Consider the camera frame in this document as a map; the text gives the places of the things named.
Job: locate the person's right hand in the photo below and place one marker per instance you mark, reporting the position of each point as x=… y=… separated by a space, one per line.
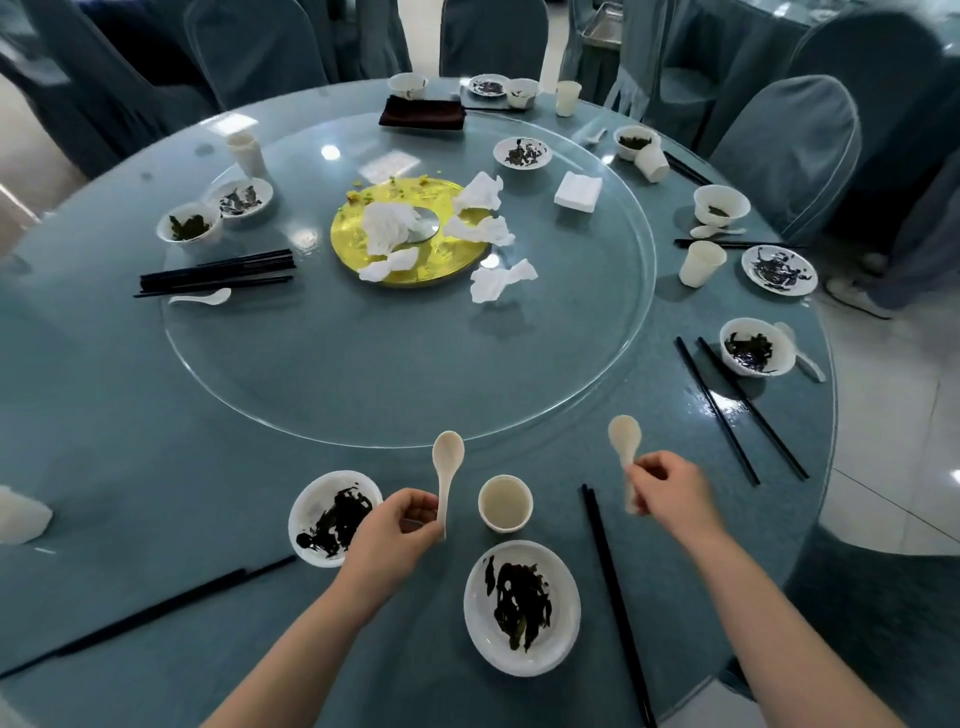
x=679 y=502

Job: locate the person's left hand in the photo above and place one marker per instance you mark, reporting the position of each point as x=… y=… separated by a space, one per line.
x=390 y=555

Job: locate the bundle of black chopsticks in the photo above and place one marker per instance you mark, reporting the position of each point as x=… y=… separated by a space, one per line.
x=217 y=271

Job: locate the person's left forearm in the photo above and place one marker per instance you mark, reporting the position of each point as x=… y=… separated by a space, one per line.
x=292 y=667

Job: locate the person's right forearm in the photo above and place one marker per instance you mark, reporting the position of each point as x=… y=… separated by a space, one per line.
x=780 y=637

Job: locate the metal tray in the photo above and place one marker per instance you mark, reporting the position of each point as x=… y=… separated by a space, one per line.
x=602 y=26

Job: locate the round glass turntable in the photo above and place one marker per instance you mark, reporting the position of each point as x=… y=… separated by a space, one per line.
x=397 y=375

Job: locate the blue covered chair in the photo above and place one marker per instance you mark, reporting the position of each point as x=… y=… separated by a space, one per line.
x=787 y=150
x=112 y=90
x=255 y=52
x=885 y=622
x=877 y=67
x=637 y=60
x=495 y=37

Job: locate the round blue table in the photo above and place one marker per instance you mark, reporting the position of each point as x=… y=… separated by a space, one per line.
x=150 y=450

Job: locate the crumpled white tissue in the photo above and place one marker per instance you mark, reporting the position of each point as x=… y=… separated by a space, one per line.
x=491 y=285
x=484 y=231
x=386 y=225
x=386 y=266
x=480 y=193

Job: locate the yellow round disc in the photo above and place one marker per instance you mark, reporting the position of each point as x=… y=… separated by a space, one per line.
x=442 y=266

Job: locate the folded white napkin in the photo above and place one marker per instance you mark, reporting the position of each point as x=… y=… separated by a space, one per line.
x=577 y=193

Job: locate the dark red cloth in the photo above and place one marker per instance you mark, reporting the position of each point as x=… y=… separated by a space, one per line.
x=421 y=112

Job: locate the blue clothed background table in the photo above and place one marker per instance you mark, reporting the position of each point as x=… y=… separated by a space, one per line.
x=750 y=37

